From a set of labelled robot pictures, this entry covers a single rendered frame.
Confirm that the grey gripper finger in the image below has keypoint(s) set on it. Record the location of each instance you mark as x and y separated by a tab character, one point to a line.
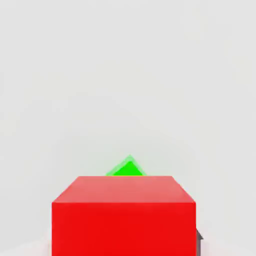
198	243

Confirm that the small red cube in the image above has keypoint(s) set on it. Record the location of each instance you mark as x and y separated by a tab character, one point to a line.
124	224

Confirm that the small green cube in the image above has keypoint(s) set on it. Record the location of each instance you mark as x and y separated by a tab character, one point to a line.
129	169

